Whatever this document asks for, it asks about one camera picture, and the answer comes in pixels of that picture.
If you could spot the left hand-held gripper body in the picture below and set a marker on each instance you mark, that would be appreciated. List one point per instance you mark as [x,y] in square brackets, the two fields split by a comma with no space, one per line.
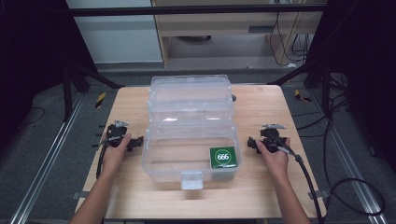
[114,133]

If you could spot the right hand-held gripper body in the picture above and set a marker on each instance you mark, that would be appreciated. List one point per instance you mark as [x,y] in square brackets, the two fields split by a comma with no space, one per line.
[270,137]

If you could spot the green square card packet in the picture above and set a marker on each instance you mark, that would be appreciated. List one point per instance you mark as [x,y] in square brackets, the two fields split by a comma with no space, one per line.
[223,157]

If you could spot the clear plastic storage box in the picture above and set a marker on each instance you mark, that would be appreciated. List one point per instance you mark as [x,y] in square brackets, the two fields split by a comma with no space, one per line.
[190,105]

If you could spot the person's left hand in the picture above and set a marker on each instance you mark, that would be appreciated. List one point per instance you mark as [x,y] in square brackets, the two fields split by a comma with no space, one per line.
[113,155]

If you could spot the person's right hand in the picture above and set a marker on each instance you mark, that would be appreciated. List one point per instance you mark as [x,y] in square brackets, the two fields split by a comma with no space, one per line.
[275,161]

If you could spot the yellow black striped tape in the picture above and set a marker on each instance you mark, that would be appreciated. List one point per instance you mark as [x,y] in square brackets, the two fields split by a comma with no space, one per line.
[100,100]
[301,96]

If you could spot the small dark round knob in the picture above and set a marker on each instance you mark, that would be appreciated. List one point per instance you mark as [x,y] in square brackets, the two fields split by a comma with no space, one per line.
[233,98]

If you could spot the black metal stand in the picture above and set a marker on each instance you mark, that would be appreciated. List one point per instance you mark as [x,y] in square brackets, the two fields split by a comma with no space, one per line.
[84,76]
[317,71]

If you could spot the white cabinet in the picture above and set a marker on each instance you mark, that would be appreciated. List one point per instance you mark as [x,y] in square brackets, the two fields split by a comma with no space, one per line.
[118,37]

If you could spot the dark curtain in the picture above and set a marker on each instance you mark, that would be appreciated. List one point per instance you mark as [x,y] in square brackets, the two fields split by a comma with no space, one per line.
[367,62]
[31,62]

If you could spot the light wooden desk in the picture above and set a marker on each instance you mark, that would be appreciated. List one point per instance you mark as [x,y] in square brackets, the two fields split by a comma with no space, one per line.
[218,26]

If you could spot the metal table bracket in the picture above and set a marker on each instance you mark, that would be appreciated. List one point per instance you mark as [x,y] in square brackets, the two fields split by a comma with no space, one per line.
[80,195]
[320,194]

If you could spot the aluminium floor rail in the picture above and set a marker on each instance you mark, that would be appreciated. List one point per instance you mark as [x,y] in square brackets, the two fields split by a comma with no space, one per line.
[351,161]
[46,161]

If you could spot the black horizontal frame bar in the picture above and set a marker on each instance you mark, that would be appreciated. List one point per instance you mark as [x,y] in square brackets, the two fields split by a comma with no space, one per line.
[186,11]

